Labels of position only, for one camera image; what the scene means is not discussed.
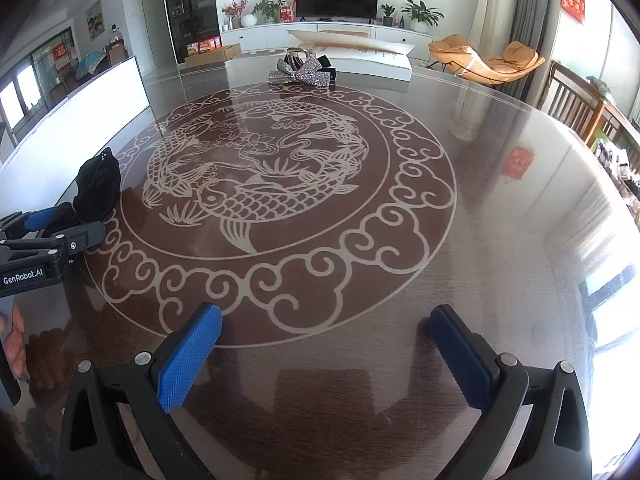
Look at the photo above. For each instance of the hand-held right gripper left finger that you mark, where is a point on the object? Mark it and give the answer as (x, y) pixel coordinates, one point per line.
(190, 355)

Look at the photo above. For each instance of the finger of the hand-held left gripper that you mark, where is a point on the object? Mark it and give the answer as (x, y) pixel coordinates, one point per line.
(44, 217)
(82, 237)

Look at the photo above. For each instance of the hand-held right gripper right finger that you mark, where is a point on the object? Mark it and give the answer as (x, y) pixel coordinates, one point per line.
(462, 360)

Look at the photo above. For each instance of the black cloth pouch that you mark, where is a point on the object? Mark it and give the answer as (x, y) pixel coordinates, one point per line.
(97, 185)

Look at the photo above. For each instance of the person's left hand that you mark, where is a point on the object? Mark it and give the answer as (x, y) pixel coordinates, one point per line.
(17, 345)

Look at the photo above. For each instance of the white board panel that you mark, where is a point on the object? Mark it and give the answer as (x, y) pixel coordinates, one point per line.
(75, 120)

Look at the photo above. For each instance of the red window sticker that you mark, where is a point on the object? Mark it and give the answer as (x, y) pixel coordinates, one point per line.
(62, 57)

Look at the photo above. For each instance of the blue cloth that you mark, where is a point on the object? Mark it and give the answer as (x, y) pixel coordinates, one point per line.
(91, 62)

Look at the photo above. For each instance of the white door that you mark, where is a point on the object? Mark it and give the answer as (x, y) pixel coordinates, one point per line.
(150, 22)

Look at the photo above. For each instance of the cardboard box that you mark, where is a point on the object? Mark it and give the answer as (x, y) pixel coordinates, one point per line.
(215, 54)

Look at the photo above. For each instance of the black display cabinet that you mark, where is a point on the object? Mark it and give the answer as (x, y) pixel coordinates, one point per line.
(192, 5)

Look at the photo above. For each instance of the silver sequin bow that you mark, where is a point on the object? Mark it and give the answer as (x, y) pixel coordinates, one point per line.
(300, 72)

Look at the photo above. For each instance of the white round vase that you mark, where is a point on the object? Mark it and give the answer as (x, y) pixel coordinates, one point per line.
(248, 20)

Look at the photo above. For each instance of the red flowers in vase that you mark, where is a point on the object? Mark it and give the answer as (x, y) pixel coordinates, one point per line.
(234, 10)

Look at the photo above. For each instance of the white television cabinet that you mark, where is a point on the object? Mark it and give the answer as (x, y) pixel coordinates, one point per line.
(270, 35)

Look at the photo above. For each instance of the wooden chair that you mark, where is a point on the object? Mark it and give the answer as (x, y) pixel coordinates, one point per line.
(575, 100)

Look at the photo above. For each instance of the clear claw hair clip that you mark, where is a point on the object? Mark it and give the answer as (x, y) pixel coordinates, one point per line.
(301, 55)

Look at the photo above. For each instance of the leafy green potted plant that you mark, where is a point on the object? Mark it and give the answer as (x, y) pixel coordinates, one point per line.
(267, 8)

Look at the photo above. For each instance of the orange lounge chair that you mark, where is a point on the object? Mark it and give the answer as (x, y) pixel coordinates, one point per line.
(480, 62)

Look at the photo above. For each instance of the small black box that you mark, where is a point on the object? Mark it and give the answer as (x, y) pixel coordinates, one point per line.
(327, 67)

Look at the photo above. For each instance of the red gift box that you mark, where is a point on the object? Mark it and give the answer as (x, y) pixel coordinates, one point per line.
(286, 12)

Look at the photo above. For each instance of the white coffee table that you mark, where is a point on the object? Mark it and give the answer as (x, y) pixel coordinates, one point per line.
(370, 66)

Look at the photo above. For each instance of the white long package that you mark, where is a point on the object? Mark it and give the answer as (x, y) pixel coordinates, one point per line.
(350, 40)

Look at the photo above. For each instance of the grey curtain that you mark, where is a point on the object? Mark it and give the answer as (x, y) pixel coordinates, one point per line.
(535, 25)

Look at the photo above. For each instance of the large potted plant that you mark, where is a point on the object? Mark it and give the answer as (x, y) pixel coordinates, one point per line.
(421, 12)

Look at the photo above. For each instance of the small potted plant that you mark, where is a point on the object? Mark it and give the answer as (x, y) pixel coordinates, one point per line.
(387, 14)

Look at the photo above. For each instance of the wall painting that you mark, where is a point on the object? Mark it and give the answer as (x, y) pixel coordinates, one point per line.
(94, 20)

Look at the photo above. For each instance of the red wall decoration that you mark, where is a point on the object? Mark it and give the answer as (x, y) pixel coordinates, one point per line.
(573, 0)

